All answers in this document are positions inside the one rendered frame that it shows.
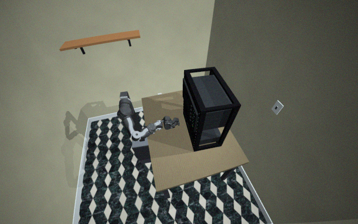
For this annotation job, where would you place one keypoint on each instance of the black server rack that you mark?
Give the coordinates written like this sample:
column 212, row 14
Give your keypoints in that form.
column 208, row 104

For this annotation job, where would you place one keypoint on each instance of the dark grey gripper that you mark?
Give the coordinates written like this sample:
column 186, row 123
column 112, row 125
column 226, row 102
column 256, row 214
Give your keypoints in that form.
column 169, row 123

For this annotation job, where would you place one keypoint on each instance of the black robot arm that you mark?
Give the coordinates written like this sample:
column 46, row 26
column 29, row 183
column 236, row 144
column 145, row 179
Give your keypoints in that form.
column 124, row 113

